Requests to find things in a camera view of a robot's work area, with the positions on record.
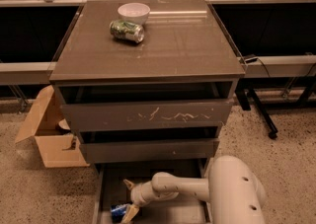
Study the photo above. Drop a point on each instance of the open cardboard box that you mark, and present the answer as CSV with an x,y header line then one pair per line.
x,y
58,148

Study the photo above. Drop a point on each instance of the black stand with wheel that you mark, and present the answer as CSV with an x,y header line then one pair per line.
x,y
243,94

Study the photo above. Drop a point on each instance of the grey open bottom drawer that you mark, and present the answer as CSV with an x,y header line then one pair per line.
x,y
112,191

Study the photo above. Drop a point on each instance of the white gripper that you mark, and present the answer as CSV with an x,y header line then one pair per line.
x,y
137,194

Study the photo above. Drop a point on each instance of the green soda can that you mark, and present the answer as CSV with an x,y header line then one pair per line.
x,y
127,30

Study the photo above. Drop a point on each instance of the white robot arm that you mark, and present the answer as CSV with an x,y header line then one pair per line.
x,y
235,194

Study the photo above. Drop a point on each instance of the grey top drawer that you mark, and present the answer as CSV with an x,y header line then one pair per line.
x,y
146,106

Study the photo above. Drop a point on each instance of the grey middle drawer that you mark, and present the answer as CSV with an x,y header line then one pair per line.
x,y
149,144

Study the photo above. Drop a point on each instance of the blue pepsi can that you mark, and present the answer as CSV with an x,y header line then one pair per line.
x,y
118,211

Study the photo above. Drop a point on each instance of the white bowl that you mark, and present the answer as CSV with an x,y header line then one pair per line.
x,y
137,13

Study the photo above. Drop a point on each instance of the grey three-drawer cabinet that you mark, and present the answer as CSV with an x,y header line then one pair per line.
x,y
183,43

